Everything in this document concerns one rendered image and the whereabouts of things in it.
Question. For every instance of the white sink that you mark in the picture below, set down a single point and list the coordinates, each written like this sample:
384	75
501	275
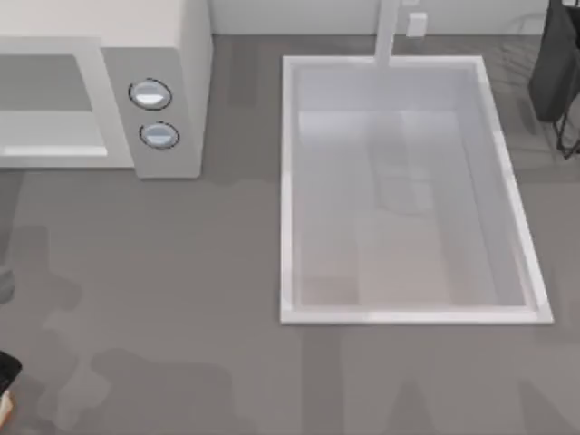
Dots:
408	204

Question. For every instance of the round grey microwave knob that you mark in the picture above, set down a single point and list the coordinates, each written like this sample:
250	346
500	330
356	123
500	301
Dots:
150	94
159	135

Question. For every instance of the pale microwave oven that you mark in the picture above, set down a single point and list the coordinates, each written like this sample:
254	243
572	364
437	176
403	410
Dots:
190	90

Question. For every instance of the tall white tap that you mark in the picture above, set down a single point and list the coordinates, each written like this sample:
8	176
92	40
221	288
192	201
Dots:
385	31

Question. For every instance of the small white wall box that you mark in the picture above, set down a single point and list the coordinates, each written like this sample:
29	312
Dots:
416	23

